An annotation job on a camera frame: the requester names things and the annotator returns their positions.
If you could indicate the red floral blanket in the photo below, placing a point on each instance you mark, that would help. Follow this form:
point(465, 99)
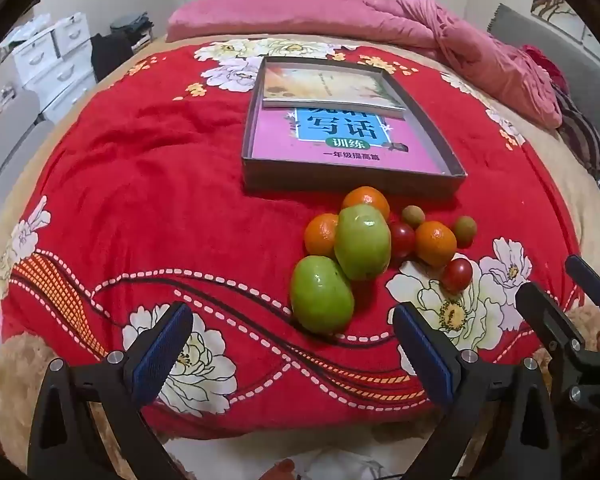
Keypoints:
point(130, 185)

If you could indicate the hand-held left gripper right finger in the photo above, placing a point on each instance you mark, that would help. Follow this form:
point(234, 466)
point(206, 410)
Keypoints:
point(422, 355)

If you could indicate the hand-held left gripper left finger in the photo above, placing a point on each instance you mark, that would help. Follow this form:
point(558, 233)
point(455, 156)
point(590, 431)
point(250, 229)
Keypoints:
point(162, 350)

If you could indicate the striped pillow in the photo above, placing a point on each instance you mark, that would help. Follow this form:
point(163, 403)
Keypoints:
point(580, 130)

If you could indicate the sunflower cover book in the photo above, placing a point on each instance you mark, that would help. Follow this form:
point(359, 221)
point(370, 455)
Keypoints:
point(325, 82)

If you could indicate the orange mandarin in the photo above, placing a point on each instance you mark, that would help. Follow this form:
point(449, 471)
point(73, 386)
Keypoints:
point(320, 235)
point(435, 243)
point(367, 197)

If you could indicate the dark red cloth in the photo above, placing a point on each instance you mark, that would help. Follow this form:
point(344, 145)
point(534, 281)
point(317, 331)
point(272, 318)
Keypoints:
point(542, 62)

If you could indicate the shallow grey cardboard box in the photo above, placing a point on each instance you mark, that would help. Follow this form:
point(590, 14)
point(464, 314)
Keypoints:
point(330, 177)

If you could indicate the grey padded headboard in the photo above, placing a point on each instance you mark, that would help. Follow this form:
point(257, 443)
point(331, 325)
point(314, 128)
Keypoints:
point(530, 30)

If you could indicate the green apple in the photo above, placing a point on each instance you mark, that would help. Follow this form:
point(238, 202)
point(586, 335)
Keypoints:
point(321, 294)
point(362, 242)

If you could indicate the brown longan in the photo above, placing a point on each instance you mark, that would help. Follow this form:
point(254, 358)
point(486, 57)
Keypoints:
point(464, 230)
point(413, 216)

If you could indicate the black bag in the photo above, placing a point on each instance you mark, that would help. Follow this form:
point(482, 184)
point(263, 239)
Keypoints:
point(111, 55)

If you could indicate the white drawer cabinet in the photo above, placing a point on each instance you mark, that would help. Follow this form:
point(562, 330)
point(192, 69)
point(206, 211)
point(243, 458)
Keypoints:
point(55, 55)

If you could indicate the red cherry tomato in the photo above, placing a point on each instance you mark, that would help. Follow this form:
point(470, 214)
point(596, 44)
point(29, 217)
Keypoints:
point(456, 274)
point(403, 240)

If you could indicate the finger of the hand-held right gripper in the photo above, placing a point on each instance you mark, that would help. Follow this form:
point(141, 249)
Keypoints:
point(592, 280)
point(545, 310)

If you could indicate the tree wall painting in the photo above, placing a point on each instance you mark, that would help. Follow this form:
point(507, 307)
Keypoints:
point(560, 7)

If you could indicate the pink workbook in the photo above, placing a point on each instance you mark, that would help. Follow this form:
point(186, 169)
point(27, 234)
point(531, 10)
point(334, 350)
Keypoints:
point(280, 135)

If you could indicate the pink duvet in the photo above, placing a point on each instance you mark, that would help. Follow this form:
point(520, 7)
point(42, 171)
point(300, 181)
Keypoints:
point(280, 15)

